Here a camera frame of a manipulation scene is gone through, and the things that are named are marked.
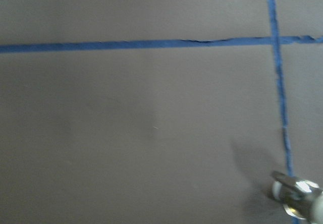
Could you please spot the brown paper table mat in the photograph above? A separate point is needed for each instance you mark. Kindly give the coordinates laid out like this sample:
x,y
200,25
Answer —
x,y
157,111

